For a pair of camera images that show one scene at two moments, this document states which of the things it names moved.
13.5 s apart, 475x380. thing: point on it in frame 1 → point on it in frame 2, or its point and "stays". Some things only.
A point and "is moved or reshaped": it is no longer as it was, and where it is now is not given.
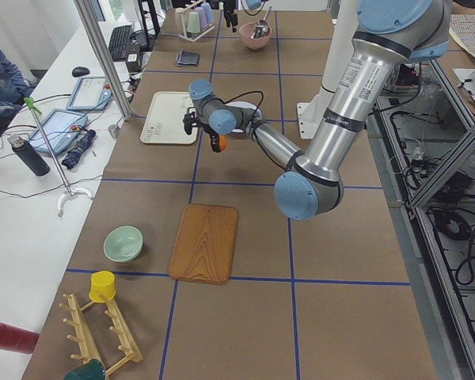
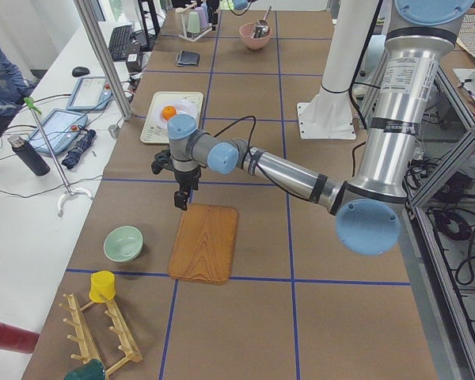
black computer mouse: x=79 y=71 stays
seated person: x=6 y=89 stays
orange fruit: x=222 y=142 is moved or reshaped
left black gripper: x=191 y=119 → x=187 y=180
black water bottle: x=29 y=156 stays
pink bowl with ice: x=256 y=43 stays
